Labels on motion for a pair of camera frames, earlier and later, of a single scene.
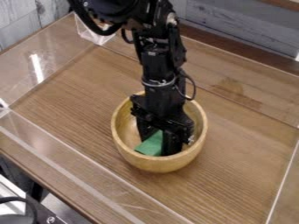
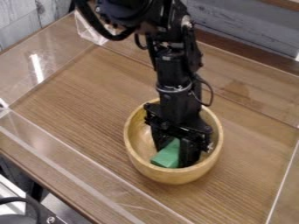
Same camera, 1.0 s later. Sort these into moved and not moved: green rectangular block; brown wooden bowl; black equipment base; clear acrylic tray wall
Moved: brown wooden bowl; green rectangular block
Not moved: clear acrylic tray wall; black equipment base
